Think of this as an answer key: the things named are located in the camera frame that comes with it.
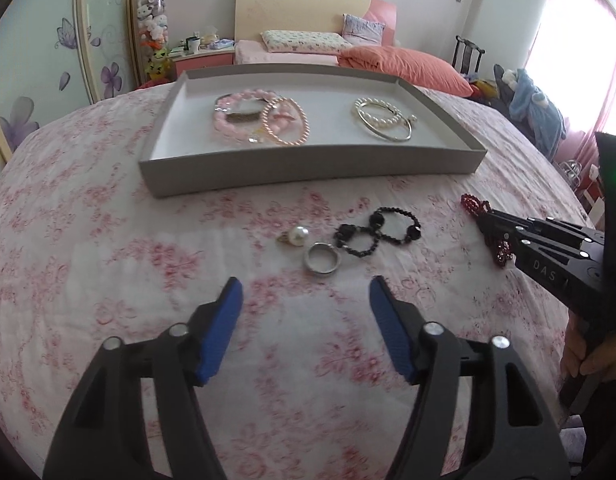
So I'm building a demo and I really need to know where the purple pillow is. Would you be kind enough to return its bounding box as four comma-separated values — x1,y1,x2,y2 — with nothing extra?
342,13,386,46

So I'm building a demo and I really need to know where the pink curtain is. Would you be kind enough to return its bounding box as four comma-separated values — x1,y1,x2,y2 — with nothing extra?
533,0,616,161

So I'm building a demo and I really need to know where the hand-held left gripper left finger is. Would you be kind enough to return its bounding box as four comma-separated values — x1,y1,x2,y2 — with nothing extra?
42,276,245,480

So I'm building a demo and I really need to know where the white pearl bracelet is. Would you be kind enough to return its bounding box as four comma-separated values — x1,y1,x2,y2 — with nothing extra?
353,96,419,131

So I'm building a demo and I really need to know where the silver cuff bangle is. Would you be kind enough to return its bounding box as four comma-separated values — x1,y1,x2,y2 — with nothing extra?
223,102,263,126

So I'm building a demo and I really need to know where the beige pink headboard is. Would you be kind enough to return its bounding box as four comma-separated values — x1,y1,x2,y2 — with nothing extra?
235,0,397,51

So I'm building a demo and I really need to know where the orange pillow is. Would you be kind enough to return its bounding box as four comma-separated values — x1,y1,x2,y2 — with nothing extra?
337,45,475,98

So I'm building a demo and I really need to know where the grey cardboard tray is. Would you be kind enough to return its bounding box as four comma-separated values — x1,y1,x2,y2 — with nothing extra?
138,62,489,198

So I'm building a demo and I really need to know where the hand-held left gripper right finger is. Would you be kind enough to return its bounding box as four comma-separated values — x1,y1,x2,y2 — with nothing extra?
369,275,571,480

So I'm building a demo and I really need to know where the patterned cream pillow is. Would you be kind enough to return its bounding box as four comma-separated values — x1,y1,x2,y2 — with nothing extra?
261,30,353,55

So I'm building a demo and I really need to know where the pile of colourful clothes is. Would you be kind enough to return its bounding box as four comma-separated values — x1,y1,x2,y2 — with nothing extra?
470,72,504,103

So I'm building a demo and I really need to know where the grey office chair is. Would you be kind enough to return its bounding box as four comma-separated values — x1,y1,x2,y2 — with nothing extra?
492,63,519,111

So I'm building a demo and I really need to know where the person's right forearm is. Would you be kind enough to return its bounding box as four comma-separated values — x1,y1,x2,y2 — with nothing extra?
580,370,616,480

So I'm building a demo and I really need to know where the thin silver bangle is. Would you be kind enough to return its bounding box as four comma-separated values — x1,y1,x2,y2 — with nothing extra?
355,102,415,142

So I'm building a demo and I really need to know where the wardrobe with flower doors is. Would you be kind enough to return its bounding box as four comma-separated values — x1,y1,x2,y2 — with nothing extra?
0,0,138,171

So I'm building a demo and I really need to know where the white storage rack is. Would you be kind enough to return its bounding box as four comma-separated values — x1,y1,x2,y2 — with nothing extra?
558,157,605,223

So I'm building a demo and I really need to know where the pink pearl bracelet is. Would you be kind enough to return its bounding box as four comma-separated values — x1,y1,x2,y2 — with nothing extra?
260,96,309,147

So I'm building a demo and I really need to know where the clear tube of plush toys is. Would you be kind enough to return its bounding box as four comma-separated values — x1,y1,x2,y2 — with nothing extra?
135,0,171,83

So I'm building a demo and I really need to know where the blue plush robe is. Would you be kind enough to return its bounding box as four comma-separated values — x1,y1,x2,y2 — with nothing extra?
508,67,569,161

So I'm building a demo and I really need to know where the silver ring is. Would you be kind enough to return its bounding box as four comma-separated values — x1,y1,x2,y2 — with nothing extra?
303,241,343,277

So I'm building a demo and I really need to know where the person's right hand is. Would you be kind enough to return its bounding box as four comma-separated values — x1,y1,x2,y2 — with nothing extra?
560,322,616,378

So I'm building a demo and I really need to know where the bed with pink sheet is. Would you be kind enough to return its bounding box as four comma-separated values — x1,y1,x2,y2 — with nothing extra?
234,39,356,67

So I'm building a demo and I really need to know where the pearl earring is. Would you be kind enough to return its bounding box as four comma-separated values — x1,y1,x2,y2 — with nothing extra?
277,226,309,247

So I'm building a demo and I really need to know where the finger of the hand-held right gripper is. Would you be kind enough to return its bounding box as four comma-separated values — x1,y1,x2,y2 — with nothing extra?
485,229,604,306
479,210,606,246

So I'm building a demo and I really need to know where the pink white nightstand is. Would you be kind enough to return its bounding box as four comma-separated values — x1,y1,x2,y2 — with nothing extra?
170,40,237,81

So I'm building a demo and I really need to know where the black bead bracelet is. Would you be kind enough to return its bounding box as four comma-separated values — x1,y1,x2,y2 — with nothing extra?
334,206,421,257

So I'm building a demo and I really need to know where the large pink bead bracelet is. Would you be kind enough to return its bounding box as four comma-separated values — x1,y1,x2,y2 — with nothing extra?
211,88,289,143

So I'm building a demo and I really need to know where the pink floral tablecloth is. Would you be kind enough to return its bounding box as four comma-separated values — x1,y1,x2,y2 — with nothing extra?
0,77,596,480

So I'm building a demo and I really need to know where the dark red bead bracelet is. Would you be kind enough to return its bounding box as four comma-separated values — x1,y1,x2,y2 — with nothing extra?
460,192,514,268

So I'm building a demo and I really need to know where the black wooden chair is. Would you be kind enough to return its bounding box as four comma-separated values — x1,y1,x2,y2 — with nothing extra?
454,35,486,78

